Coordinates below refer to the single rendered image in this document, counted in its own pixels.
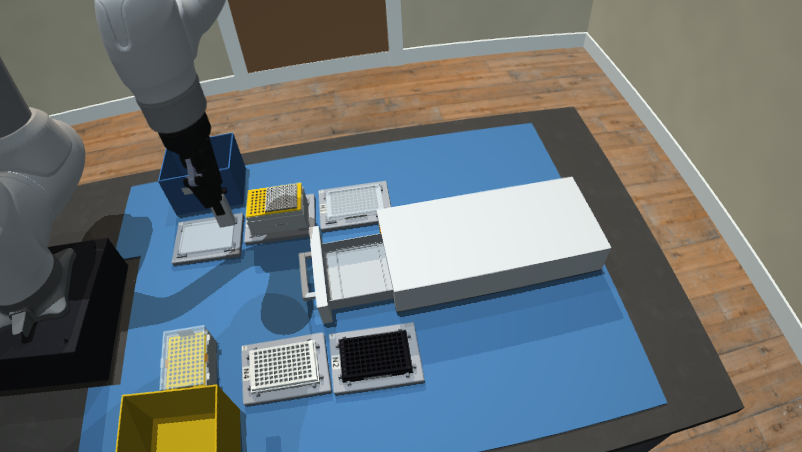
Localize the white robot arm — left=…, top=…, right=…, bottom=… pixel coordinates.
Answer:
left=0, top=0, right=226, bottom=338

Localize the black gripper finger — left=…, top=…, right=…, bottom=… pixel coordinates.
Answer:
left=201, top=136, right=235, bottom=221
left=183, top=149, right=235, bottom=228

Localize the yellow open-top bin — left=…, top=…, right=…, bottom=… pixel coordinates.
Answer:
left=116, top=385, right=241, bottom=452

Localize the blue flat mat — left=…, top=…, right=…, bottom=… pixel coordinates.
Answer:
left=78, top=123, right=667, bottom=452

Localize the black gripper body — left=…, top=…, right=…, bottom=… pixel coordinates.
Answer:
left=158, top=112, right=211, bottom=172

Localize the dark blue open bin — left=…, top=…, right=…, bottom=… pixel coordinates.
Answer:
left=158, top=132, right=246, bottom=215

